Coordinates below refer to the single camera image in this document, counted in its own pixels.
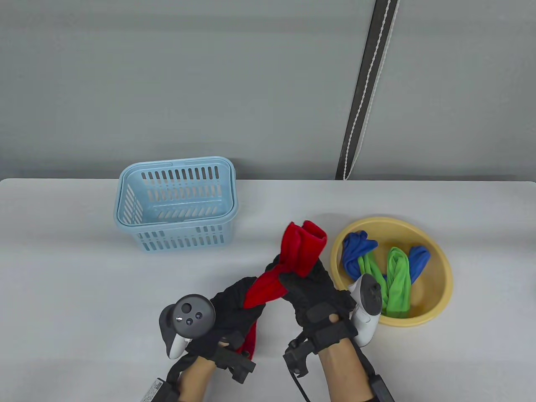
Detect black box with white label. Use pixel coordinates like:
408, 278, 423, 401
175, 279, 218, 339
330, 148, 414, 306
144, 378, 180, 402
368, 375, 395, 402

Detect yellow plastic basin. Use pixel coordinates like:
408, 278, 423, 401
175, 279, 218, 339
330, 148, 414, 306
329, 216, 454, 328

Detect person's left forearm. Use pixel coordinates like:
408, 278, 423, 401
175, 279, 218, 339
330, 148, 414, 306
178, 356, 218, 402

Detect black cable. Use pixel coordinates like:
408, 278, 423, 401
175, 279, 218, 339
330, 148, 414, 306
289, 364, 312, 402

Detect blue rectangular towel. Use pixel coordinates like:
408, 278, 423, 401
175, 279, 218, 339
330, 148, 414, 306
343, 231, 430, 284

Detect red rectangular towel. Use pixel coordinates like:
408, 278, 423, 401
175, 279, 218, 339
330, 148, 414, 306
234, 221, 327, 360

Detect grey right hand controller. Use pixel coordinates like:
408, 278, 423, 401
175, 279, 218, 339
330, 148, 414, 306
348, 273, 384, 347

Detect green rectangular towel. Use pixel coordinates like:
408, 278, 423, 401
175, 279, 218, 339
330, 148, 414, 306
357, 247, 411, 319

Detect person's left hand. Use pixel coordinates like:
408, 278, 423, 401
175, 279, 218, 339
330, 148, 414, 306
184, 276, 267, 358

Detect grey hand controller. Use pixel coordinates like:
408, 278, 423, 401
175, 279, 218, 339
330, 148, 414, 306
348, 273, 384, 347
159, 294, 216, 360

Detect grey left hand controller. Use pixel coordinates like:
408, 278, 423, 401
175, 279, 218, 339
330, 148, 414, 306
159, 294, 216, 360

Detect person's right hand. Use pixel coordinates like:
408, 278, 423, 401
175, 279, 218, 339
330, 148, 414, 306
266, 253, 359, 352

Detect light blue plastic basket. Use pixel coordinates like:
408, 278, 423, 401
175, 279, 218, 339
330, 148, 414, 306
114, 156, 238, 253

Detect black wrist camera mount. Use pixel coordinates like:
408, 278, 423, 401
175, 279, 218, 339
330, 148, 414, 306
211, 347, 257, 384
283, 322, 360, 377

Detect white beaded cord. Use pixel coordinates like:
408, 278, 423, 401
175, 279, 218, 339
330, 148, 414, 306
343, 0, 392, 180

